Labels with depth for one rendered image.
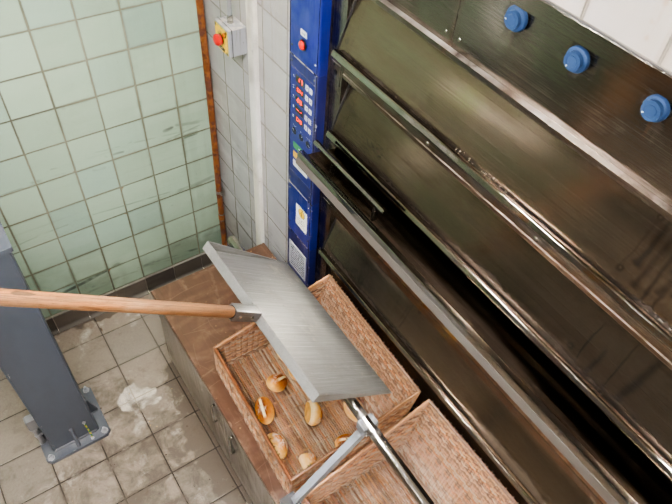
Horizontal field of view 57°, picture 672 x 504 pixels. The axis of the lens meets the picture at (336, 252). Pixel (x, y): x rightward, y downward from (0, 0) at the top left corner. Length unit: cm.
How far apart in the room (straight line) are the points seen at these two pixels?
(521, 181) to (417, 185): 37
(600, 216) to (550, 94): 24
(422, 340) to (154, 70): 145
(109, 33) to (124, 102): 29
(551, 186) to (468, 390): 78
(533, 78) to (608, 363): 59
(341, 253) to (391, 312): 29
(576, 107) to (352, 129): 75
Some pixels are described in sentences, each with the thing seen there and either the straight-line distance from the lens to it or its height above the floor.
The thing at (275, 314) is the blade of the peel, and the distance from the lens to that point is 167.
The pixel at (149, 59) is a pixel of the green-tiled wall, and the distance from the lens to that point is 255.
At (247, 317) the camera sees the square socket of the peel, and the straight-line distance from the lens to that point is 154.
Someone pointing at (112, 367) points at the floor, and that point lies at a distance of 312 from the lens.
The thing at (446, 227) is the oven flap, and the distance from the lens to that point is 156.
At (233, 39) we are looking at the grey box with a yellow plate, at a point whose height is 148.
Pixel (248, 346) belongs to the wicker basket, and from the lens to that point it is 231.
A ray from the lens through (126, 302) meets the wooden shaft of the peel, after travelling 130.
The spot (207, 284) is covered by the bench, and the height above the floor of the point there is 58.
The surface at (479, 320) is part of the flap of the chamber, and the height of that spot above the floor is 141.
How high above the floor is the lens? 259
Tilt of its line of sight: 49 degrees down
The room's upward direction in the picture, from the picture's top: 6 degrees clockwise
